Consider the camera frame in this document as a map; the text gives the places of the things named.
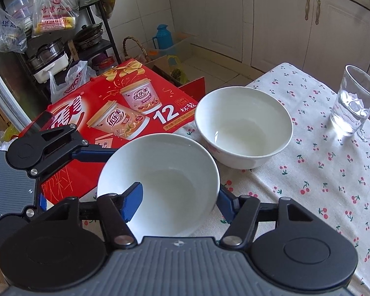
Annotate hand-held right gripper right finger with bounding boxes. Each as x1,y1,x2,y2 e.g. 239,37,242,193
216,188,313,247

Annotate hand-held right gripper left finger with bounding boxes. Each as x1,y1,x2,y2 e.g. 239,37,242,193
54,182,143,248

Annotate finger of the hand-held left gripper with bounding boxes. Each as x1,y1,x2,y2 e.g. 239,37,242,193
18,111,118,178
25,191,65,221

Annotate white bowl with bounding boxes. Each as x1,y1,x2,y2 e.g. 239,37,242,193
195,86,293,170
97,133,220,238

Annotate red printed carton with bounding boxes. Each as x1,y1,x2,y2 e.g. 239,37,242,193
18,61,206,205

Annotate white bag with red print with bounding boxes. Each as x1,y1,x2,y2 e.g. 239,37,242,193
48,61,97,104

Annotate cherry-print tablecloth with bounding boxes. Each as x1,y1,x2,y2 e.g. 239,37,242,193
80,62,370,296

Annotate purple bowl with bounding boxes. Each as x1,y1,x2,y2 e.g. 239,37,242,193
91,54,114,71

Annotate white electric cooker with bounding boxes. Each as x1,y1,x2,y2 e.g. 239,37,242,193
32,54,74,84
27,38,72,71

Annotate wicker basket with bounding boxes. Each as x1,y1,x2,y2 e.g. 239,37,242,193
122,36,152,66

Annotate black shelf rack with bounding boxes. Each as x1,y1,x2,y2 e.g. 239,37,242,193
0,0,115,79

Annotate black pot with lid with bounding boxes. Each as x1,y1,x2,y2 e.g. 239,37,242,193
73,23,104,50

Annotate teal thermos jug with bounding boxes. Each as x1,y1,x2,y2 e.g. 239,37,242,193
152,24,173,50

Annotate clear plastic bin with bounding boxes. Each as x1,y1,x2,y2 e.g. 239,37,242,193
148,32,193,61

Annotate clear plastic bag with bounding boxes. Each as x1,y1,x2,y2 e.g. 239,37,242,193
0,0,28,53

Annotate clear bag with red print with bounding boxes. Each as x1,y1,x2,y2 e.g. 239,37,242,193
32,0,80,35

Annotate clear glass mug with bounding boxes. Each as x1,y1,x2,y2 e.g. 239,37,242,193
330,65,370,142

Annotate white kitchen cabinets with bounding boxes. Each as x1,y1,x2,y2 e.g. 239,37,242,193
166,0,370,78

